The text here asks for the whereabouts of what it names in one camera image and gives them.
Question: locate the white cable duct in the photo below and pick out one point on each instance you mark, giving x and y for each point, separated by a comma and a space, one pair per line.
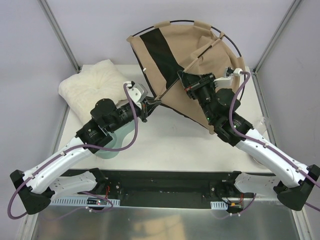
220, 205
85, 201

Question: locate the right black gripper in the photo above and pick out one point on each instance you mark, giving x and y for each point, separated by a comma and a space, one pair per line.
197, 83

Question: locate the left white cable duct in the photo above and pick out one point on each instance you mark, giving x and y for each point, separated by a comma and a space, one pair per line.
85, 201

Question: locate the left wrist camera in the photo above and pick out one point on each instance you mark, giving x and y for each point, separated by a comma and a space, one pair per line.
136, 91

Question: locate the right white cable duct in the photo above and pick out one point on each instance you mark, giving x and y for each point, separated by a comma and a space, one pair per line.
220, 205

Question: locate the green double pet bowl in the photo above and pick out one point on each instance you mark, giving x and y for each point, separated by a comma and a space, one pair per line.
117, 141

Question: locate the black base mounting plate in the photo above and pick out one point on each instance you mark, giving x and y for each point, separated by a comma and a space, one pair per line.
167, 189

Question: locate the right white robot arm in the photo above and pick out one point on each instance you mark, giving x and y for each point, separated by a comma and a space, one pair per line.
292, 182

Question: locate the white fluffy cushion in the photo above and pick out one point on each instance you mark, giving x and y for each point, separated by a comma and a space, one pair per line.
83, 90

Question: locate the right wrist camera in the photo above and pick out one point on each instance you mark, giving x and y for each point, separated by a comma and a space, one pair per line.
228, 77

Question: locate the right aluminium frame post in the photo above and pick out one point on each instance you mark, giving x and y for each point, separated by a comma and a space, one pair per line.
293, 8

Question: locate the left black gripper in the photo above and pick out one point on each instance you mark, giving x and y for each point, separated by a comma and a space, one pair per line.
144, 110

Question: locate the left aluminium frame post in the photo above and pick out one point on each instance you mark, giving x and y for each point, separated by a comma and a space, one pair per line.
59, 34

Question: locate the beige pet tent fabric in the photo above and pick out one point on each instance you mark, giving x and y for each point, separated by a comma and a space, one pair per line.
187, 70

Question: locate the aluminium frame post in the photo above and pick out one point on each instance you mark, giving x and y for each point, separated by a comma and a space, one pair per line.
59, 34
293, 8

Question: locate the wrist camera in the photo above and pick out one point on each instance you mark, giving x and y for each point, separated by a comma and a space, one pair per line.
136, 91
228, 77

